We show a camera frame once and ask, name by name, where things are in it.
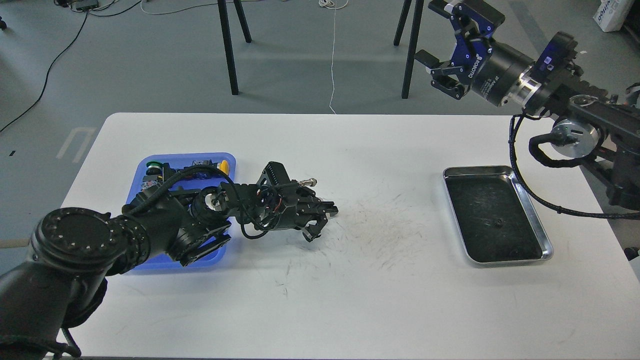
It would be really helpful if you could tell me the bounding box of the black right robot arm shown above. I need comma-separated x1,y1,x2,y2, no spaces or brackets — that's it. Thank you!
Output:
415,0,639,219

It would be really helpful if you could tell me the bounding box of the white cable on floor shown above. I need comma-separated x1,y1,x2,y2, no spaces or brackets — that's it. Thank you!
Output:
140,0,350,115

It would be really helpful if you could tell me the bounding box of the green push button part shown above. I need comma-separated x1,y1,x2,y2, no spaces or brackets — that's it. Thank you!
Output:
140,161,163,191

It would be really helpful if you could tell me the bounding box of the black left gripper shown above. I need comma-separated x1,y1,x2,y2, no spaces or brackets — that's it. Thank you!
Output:
257,185,339,243

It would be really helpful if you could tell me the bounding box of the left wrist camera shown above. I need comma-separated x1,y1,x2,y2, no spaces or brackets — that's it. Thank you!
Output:
256,161,316,201

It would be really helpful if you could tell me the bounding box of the black cable on floor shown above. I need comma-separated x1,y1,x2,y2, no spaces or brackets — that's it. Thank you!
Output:
0,0,143,134

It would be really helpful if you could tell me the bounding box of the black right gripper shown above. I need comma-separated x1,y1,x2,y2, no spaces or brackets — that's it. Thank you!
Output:
414,0,538,107

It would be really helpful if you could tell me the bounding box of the black table leg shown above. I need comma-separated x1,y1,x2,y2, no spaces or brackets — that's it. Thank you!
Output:
393,0,425,100
217,0,253,96

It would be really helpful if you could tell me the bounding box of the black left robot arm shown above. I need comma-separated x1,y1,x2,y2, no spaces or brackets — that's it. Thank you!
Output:
0,180,338,360

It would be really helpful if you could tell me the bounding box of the black table leg right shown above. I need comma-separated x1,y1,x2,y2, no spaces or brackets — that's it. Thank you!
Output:
393,0,425,100

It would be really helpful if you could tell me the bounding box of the black table leg left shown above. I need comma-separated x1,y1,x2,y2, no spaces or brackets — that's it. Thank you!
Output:
217,0,253,96

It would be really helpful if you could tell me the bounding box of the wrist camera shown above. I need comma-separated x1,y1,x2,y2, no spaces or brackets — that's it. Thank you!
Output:
530,31,584,85
256,161,316,201

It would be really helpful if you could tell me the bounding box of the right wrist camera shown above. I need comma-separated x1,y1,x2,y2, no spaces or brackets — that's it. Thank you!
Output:
530,31,584,85

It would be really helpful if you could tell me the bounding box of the blue plastic tray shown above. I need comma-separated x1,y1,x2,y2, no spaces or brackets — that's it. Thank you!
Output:
122,152,237,271

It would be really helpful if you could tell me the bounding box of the silver metal tray black mat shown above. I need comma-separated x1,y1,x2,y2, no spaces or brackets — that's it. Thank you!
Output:
442,165,554,267

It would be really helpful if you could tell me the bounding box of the yellow push button part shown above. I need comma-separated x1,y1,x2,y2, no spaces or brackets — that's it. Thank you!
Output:
190,159,231,179

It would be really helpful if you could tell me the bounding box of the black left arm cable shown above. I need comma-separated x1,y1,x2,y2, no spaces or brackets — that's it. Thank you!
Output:
125,165,273,240

